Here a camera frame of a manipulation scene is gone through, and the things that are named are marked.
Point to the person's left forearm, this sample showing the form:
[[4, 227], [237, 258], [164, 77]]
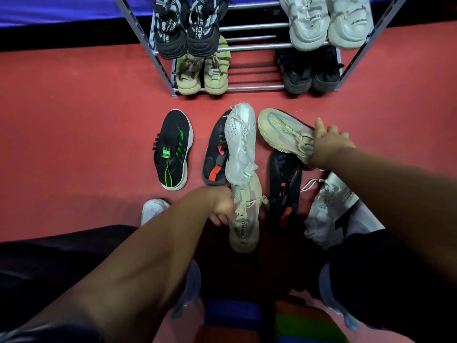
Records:
[[143, 267]]

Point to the person's black trousers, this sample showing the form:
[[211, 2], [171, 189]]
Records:
[[53, 267]]

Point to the beige grey mesh sneaker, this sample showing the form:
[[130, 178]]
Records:
[[282, 132], [244, 225]]

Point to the multicoloured foam mat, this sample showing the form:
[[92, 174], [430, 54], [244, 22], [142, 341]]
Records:
[[232, 314]]

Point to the person's dark patterned sleeve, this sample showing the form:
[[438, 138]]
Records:
[[43, 335]]

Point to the blue printed fabric banner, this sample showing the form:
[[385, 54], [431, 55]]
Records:
[[71, 10]]

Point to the person's right hand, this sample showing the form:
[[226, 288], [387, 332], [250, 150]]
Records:
[[328, 144]]

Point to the person's right forearm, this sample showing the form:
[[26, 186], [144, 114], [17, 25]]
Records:
[[392, 196]]

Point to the white chunky sneaker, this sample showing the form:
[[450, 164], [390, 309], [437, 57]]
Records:
[[307, 28], [350, 28]]

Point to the black grey mesh sneaker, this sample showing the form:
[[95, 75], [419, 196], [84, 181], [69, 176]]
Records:
[[171, 42], [203, 42]]

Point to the grey metal shoe rack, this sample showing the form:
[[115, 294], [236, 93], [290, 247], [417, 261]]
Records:
[[250, 27]]

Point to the person's left hand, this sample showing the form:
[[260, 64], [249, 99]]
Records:
[[223, 205]]

